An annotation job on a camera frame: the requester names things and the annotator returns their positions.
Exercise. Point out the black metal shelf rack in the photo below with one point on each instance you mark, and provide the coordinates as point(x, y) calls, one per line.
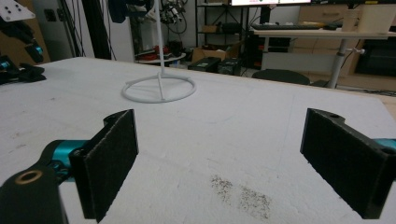
point(199, 18)

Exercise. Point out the black appliance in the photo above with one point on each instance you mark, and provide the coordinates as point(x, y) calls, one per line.
point(376, 57)

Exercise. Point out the black wall socket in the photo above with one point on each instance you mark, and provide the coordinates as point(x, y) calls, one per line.
point(49, 15)

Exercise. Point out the black metal post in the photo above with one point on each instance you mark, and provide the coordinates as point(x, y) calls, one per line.
point(95, 31)

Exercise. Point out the black keyboard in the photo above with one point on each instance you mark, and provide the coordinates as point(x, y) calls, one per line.
point(286, 26)

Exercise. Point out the black computer tower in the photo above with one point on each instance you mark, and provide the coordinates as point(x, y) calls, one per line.
point(274, 43)

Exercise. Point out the monitor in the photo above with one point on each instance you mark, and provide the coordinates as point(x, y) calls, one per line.
point(271, 2)

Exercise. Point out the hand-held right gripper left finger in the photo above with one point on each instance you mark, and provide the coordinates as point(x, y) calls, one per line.
point(109, 161)

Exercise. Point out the brown cardboard board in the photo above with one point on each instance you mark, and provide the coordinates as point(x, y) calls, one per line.
point(18, 51)

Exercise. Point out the beige desk with grey leg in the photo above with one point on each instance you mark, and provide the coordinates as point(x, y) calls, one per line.
point(314, 33)

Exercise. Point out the open cardboard box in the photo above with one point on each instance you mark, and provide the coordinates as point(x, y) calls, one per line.
point(205, 53)

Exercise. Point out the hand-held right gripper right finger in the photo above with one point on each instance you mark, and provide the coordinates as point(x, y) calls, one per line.
point(345, 161)

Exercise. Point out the beige box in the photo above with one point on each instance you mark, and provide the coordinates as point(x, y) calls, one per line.
point(373, 18)

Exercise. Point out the black box with green label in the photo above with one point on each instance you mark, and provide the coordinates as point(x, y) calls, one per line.
point(204, 63)

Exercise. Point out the wooden drawer cabinet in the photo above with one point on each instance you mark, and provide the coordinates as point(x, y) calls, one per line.
point(323, 14)

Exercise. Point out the round white table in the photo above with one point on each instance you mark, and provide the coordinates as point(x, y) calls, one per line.
point(174, 58)

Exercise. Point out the plain black box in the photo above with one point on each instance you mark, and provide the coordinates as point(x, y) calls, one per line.
point(229, 66)

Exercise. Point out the red tool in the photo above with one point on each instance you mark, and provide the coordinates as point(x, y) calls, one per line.
point(149, 55)

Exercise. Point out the black chair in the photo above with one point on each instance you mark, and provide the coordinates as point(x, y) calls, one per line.
point(281, 76)

